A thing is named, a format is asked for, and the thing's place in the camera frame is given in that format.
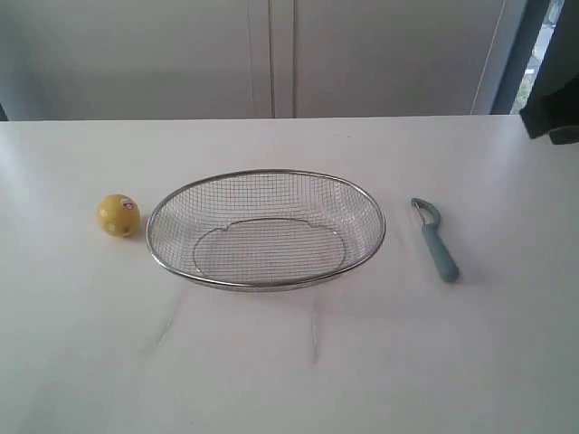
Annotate teal handled vegetable peeler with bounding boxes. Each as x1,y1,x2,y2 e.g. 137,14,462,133
411,198,460,283

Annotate yellow lemon with sticker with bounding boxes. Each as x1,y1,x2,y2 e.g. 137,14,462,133
97,194,140,238

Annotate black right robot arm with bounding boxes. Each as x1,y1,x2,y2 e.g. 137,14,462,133
519,1,578,145

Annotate oval steel mesh basket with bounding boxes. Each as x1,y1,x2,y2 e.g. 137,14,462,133
146,169,386,292

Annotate white cabinet doors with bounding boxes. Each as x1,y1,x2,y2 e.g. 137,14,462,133
1,1,527,120

